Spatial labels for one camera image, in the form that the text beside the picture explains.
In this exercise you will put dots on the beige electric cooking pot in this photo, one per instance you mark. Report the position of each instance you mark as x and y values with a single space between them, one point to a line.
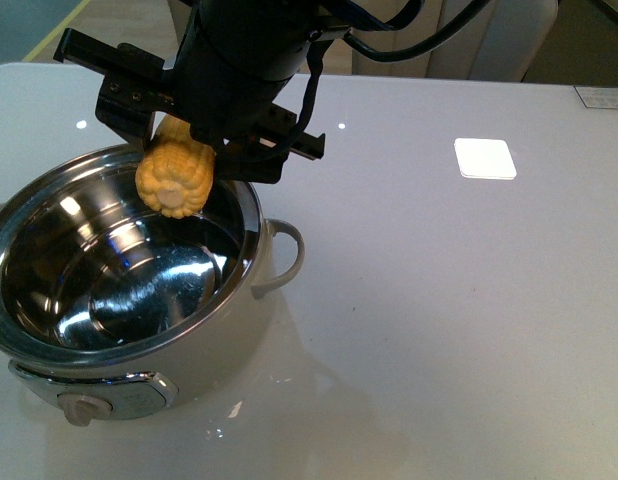
112 311

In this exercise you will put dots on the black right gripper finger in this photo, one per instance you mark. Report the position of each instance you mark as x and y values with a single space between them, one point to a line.
127 106

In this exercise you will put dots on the yellow corn cob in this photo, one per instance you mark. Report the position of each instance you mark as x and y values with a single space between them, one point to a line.
175 176

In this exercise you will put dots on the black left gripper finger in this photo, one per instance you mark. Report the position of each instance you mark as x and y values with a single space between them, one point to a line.
240 161

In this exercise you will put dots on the beige upholstered chair left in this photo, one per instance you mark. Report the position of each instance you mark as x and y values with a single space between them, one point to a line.
176 30

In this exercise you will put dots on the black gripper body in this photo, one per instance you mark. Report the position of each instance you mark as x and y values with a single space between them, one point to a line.
218 109

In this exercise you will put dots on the label sticker on table corner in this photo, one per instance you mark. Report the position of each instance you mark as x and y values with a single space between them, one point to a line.
598 97

